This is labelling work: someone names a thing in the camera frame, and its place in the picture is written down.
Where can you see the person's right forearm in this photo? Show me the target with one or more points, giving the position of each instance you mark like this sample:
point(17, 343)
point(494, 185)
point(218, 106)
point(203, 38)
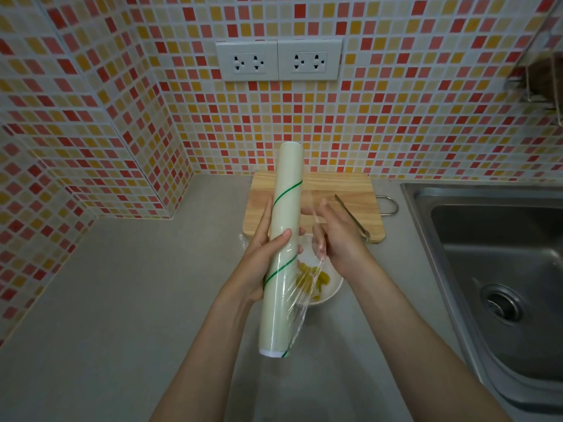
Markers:
point(409, 351)

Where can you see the person's right fingers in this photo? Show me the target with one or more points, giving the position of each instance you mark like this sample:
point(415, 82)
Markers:
point(322, 228)

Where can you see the person's left thumb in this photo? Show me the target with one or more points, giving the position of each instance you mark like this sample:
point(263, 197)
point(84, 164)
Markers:
point(281, 239)

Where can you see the cling film roll green stripe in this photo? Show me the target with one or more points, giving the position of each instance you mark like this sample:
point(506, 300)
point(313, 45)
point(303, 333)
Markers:
point(283, 193)

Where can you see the metal sink drain strainer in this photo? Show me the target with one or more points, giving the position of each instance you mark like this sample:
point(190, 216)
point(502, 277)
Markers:
point(502, 303)

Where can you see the stainless steel sink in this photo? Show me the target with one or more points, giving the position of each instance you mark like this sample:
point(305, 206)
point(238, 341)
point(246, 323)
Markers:
point(506, 259)

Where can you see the person's left forearm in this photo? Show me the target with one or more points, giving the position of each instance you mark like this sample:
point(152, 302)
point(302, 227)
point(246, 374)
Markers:
point(206, 360)

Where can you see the metal kitchen knife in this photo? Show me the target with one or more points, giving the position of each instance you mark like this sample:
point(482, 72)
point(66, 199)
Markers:
point(352, 215)

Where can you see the yellow food pieces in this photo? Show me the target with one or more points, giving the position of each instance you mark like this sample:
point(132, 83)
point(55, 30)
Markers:
point(317, 281)

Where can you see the wooden cutting board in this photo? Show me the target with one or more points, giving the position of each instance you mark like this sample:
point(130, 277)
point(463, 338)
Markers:
point(338, 184)

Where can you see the person's right hand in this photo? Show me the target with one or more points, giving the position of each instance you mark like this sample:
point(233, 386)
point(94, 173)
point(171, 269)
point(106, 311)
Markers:
point(345, 246)

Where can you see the person's left hand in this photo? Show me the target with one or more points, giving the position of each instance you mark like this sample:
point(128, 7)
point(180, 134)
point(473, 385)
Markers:
point(255, 268)

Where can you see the white bowl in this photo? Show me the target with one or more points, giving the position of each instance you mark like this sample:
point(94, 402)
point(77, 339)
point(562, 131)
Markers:
point(332, 283)

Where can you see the white double wall socket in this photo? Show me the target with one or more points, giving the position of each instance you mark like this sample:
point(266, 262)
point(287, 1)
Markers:
point(310, 60)
point(246, 61)

